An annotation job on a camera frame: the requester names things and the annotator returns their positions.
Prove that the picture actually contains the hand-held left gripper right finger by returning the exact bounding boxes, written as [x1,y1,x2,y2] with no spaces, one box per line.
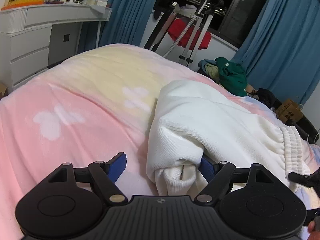
[194,155,288,205]

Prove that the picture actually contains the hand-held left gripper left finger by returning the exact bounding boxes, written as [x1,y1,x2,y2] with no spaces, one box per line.
[32,152,127,205]

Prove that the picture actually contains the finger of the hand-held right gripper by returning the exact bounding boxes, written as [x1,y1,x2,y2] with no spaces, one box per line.
[288,169,320,188]

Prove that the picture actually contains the white sweatpants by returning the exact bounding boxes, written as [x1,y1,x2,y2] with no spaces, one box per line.
[146,80,313,197]

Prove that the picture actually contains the dark clothes heap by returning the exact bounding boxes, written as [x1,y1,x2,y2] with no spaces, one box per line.
[257,88,276,108]

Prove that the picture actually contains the brown paper bag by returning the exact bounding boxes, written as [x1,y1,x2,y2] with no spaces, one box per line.
[276,99,303,123]

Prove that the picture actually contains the pastel tie-dye blanket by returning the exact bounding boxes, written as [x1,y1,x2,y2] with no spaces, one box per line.
[0,44,320,240]

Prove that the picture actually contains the beige cloth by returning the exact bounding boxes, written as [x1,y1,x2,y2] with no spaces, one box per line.
[246,84,258,97]

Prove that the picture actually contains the green garment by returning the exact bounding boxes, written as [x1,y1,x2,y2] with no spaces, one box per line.
[215,57,248,97]

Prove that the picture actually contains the olive yellow cloth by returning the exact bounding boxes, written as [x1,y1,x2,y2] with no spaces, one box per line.
[205,64,221,80]

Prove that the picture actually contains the red cloth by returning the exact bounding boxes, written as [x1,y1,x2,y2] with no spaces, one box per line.
[167,19,212,49]

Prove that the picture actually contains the blue curtain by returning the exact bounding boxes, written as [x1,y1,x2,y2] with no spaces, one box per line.
[231,0,320,130]
[99,0,166,53]

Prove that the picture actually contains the garment steamer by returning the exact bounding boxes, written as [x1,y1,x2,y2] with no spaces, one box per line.
[179,0,227,68]

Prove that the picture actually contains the white dressing table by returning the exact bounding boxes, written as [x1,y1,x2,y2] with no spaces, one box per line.
[0,4,113,93]

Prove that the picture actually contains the white hanging garment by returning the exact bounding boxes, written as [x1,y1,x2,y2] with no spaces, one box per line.
[180,4,198,13]

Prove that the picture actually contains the dark window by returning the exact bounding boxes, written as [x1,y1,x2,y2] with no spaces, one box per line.
[155,0,275,48]

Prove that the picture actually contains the orange tray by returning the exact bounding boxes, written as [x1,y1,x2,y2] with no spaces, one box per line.
[7,0,46,6]

